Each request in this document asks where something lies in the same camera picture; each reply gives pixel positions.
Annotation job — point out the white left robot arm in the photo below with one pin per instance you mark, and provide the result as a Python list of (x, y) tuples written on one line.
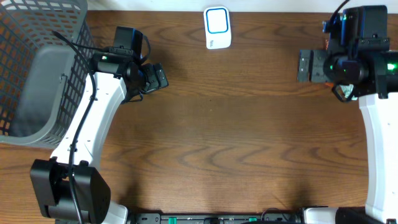
[(68, 186)]

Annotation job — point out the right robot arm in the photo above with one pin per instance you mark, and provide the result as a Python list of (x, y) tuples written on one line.
[(379, 112)]

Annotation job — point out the teal wrapper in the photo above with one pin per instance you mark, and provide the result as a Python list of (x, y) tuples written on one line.
[(344, 91)]

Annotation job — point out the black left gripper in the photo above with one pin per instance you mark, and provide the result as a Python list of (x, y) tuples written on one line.
[(154, 78)]

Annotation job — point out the dark grey plastic basket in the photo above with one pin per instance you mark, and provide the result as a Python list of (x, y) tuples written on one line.
[(44, 47)]

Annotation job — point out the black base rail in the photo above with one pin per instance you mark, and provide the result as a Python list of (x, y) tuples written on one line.
[(159, 218)]

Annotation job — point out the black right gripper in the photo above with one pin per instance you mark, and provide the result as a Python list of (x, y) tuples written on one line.
[(304, 64)]

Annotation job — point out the white barcode scanner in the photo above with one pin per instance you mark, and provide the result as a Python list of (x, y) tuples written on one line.
[(217, 27)]

